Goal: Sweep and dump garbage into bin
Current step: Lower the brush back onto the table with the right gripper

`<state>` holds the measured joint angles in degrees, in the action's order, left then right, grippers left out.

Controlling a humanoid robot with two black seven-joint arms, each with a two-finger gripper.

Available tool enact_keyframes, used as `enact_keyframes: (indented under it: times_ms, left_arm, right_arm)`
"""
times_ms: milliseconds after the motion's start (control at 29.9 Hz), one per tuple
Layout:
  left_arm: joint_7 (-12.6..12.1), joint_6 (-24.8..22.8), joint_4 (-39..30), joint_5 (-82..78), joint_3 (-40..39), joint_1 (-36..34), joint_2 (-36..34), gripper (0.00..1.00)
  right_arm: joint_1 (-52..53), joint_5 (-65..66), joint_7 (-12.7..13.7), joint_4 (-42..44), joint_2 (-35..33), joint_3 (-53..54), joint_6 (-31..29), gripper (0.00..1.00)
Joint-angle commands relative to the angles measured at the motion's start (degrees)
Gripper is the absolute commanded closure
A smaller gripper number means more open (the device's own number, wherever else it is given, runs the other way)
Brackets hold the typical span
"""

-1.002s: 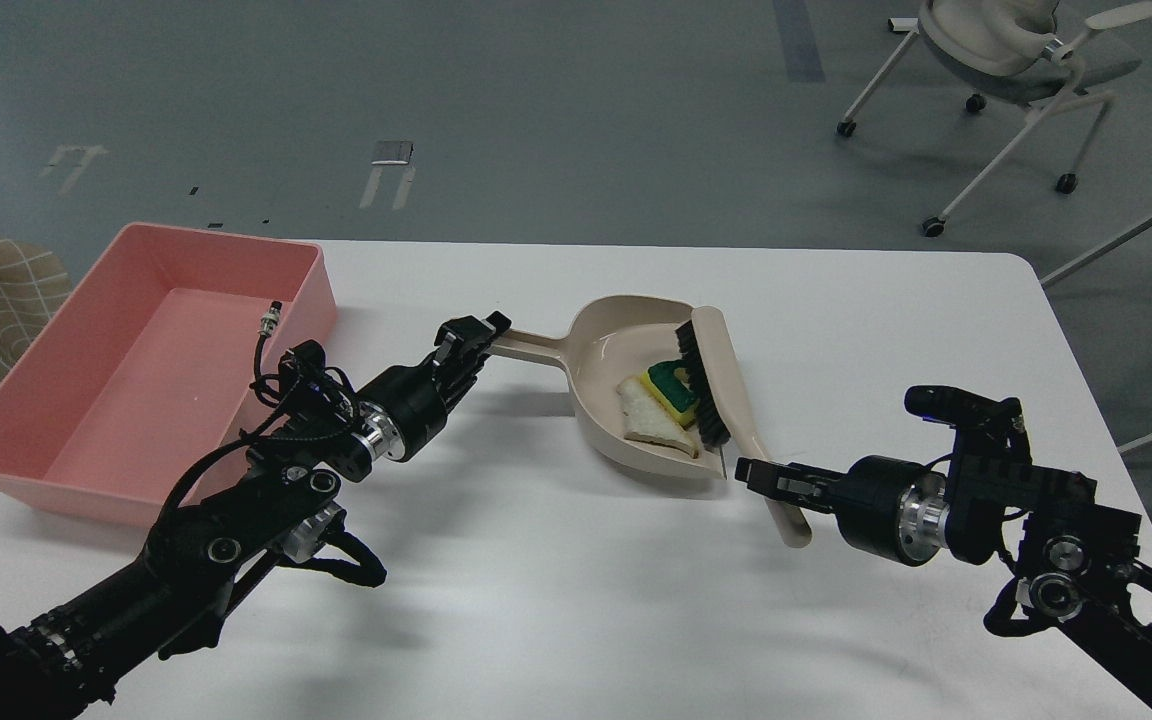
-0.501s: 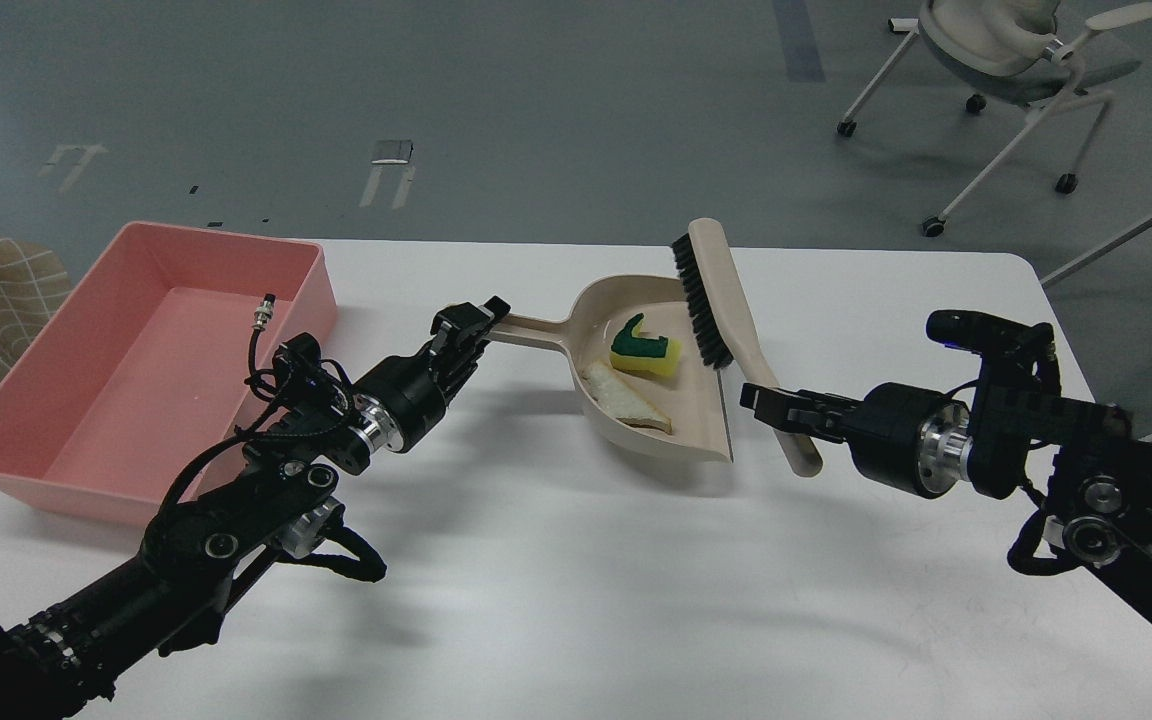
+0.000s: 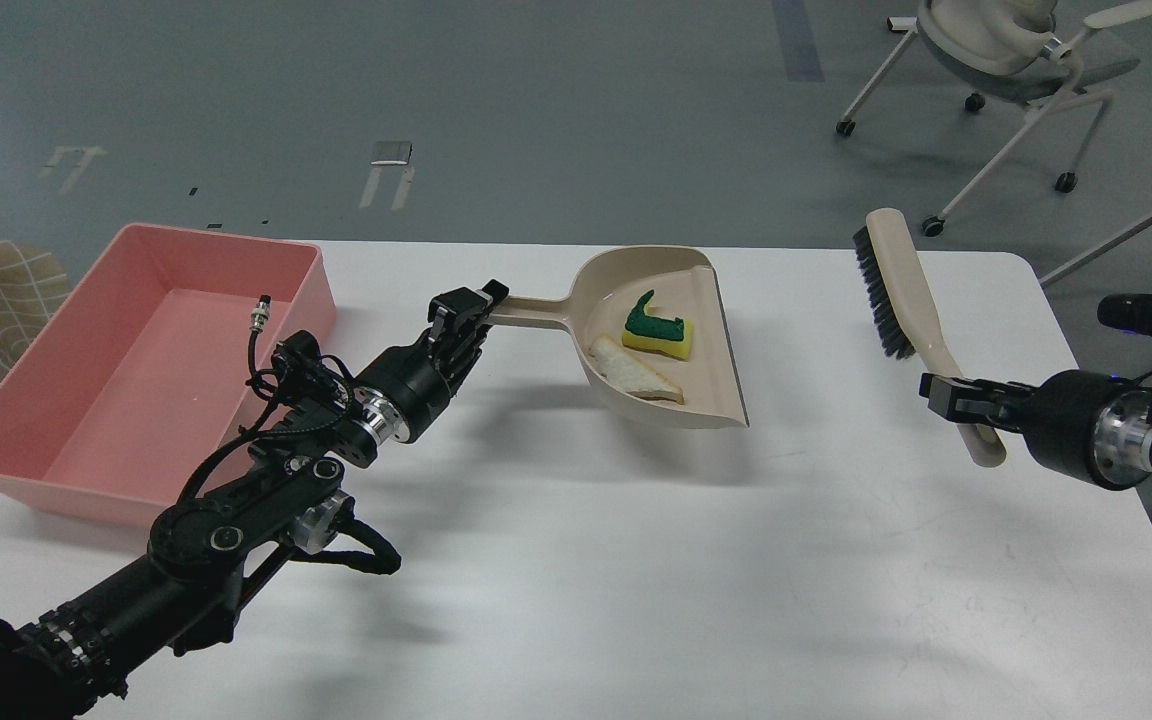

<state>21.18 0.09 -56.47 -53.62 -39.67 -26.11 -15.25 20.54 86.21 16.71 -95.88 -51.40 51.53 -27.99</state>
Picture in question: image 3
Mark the silver floor plate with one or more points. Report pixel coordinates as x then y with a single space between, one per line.
392 153

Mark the white bread slice piece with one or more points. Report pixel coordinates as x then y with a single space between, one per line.
630 375

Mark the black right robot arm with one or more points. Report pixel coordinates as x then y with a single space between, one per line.
1126 312

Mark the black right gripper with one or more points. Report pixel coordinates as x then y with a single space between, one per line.
1087 426

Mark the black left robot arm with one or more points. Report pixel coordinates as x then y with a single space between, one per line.
270 496

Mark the white office chair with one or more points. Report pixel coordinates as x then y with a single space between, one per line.
1014 51

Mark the yellow green sponge piece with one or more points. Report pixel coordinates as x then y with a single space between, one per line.
644 331

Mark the beige plastic dustpan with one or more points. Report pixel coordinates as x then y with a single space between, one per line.
602 295

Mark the pink plastic bin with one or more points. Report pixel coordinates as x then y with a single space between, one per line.
143 371

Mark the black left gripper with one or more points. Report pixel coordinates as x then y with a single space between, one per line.
420 380

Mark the beige hand brush black bristles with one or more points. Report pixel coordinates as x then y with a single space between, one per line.
899 295

